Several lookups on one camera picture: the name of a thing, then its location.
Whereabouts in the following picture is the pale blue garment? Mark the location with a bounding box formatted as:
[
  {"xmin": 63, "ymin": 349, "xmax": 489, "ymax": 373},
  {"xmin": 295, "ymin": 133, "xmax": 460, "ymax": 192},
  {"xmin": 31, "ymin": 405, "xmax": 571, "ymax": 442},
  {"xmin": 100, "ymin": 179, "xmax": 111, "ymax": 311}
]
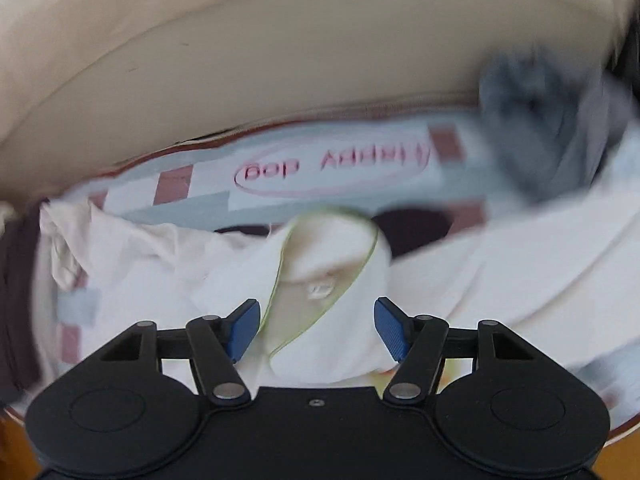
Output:
[{"xmin": 597, "ymin": 72, "xmax": 640, "ymax": 186}]

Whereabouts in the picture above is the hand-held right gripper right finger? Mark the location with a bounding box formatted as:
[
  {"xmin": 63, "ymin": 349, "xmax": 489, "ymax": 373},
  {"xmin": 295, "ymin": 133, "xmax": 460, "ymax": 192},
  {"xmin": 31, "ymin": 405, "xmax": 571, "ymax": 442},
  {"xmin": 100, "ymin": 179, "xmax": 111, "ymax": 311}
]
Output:
[{"xmin": 374, "ymin": 296, "xmax": 538, "ymax": 403}]

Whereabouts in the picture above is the beige sofa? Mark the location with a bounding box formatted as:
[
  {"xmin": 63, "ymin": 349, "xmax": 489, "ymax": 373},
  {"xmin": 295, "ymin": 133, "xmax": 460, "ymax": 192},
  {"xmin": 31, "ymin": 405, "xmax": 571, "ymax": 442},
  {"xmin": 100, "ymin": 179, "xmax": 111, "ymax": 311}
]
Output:
[{"xmin": 0, "ymin": 0, "xmax": 640, "ymax": 206}]

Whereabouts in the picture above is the cream top with green monster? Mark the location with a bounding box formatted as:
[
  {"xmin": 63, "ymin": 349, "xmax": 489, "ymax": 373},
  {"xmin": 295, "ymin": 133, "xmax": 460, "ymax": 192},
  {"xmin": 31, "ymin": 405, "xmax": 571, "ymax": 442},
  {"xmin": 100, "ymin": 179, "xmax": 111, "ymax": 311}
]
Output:
[{"xmin": 37, "ymin": 180, "xmax": 640, "ymax": 391}]

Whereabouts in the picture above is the grey garment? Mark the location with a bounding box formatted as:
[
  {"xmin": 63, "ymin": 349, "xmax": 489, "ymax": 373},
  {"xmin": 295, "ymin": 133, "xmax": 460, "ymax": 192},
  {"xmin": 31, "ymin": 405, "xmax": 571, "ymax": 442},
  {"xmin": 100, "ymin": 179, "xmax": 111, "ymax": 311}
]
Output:
[{"xmin": 477, "ymin": 47, "xmax": 633, "ymax": 203}]

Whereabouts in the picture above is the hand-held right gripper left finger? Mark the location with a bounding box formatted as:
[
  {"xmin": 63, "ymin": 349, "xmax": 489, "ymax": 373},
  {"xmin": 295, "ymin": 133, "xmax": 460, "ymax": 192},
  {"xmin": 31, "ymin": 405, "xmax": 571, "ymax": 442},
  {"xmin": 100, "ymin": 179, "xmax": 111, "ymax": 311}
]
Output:
[{"xmin": 100, "ymin": 298, "xmax": 262, "ymax": 405}]

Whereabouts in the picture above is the checkered printed rug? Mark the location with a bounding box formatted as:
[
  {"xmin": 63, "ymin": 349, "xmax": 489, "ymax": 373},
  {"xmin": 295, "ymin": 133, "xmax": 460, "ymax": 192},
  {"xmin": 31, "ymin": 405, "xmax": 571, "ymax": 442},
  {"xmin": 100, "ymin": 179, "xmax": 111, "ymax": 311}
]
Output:
[{"xmin": 10, "ymin": 110, "xmax": 640, "ymax": 441}]

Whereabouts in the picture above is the dark brown knit sweater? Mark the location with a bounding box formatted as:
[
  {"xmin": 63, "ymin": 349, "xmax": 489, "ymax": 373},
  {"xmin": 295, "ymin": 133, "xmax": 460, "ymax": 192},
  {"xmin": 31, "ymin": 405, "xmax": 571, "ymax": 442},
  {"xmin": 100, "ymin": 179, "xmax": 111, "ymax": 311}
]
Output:
[{"xmin": 0, "ymin": 210, "xmax": 43, "ymax": 396}]

